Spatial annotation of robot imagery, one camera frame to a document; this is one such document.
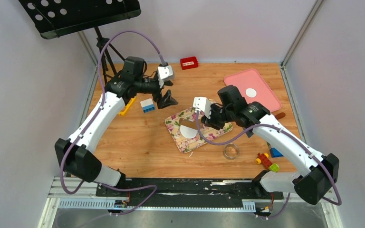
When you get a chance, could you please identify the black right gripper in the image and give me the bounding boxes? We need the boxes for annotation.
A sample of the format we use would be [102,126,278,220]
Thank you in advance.
[201,103,234,130]

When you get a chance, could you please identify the wooden rolling pin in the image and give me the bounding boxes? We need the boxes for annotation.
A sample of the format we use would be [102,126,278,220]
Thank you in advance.
[179,118,197,129]

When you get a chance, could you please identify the white dough ball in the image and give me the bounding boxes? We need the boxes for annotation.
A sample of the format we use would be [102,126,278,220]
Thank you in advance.
[180,125,198,139]

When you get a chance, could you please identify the floral yellow tray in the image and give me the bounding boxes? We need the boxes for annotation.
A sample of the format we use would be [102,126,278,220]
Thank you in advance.
[165,107,233,153]

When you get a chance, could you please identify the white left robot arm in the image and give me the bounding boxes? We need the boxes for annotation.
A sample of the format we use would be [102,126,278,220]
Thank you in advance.
[55,57,178,196]

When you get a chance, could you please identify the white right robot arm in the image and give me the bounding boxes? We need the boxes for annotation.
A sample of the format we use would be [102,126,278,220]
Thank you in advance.
[193,85,342,206]

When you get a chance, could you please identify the flat white dough wrapper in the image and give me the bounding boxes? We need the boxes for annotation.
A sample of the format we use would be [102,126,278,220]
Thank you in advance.
[245,88,257,98]

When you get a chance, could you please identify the white and blue toy block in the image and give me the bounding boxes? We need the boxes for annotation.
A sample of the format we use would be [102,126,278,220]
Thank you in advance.
[140,99,155,113]

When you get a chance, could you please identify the pink tray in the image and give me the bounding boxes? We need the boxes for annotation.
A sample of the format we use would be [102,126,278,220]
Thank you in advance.
[223,69,282,112]

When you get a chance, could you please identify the yellow triangular toy block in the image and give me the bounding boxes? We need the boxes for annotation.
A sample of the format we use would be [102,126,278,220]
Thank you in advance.
[118,97,136,116]

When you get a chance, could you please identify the red yellow toy block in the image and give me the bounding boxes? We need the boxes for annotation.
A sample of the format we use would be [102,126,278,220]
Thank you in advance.
[255,153,272,170]

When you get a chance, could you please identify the blue green stacked blocks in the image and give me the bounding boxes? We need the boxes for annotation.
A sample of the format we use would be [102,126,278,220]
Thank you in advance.
[267,142,284,158]

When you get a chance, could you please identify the small green toy block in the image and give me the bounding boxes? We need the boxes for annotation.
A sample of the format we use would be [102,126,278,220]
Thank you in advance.
[268,163,280,172]

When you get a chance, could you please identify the black music stand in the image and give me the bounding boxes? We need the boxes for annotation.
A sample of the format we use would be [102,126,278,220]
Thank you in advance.
[18,0,143,86]

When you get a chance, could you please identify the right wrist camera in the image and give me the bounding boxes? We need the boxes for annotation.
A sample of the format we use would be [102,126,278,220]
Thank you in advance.
[192,97,212,119]

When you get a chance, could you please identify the metal scraper wooden handle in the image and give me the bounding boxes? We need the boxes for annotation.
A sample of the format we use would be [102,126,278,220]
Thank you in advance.
[245,112,287,138]

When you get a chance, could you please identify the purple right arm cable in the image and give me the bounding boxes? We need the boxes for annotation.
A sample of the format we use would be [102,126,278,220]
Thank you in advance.
[195,110,343,220]

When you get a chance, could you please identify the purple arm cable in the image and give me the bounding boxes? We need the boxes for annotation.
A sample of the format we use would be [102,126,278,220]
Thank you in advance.
[195,110,343,220]
[54,30,167,228]

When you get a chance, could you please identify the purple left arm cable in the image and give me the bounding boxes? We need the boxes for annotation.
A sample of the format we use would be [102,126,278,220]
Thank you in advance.
[54,30,167,228]

